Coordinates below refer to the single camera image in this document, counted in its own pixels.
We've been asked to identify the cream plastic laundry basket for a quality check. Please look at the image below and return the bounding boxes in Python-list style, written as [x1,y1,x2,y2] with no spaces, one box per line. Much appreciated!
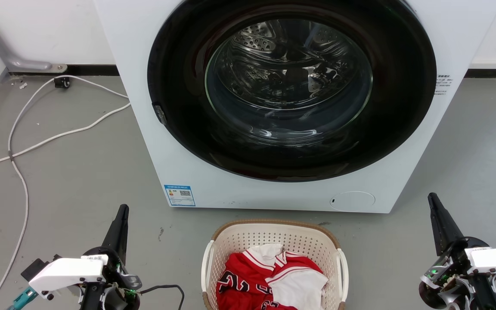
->
[201,219,349,310]

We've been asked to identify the red basketball jersey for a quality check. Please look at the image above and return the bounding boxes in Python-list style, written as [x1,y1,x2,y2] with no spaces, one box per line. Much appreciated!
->
[216,249,327,310]

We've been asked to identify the white cable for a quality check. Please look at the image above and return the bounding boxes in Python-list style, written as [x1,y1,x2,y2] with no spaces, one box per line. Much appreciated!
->
[0,75,130,310]
[0,102,131,179]

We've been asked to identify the grey wall pipe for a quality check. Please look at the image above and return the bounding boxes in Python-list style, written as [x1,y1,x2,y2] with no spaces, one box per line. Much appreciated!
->
[0,0,68,73]

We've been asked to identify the teal connector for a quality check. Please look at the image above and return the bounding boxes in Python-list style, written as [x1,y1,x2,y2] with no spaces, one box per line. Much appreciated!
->
[7,287,39,310]

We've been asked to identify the blue energy label sticker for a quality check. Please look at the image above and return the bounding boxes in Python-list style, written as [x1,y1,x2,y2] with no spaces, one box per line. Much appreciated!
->
[164,185,196,207]

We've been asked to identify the thin black cable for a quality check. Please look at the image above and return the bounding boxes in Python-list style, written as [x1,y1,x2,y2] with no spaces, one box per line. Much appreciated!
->
[138,284,186,310]

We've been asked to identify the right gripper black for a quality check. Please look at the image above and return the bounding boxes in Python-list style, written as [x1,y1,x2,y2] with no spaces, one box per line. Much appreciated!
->
[418,192,496,310]

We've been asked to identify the round white filter cover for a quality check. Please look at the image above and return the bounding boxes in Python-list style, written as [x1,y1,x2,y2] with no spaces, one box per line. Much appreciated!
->
[329,191,376,212]

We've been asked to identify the black round glass washer door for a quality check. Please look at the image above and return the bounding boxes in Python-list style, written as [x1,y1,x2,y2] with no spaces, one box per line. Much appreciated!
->
[147,0,437,183]

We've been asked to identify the white front-load washing machine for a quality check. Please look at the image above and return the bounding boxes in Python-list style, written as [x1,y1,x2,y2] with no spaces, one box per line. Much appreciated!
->
[93,0,496,214]

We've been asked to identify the white garment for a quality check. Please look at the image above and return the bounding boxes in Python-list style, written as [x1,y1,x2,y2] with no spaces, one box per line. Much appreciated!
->
[248,243,329,310]

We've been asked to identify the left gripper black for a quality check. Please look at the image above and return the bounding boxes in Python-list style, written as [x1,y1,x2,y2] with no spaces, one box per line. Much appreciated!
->
[79,204,143,310]

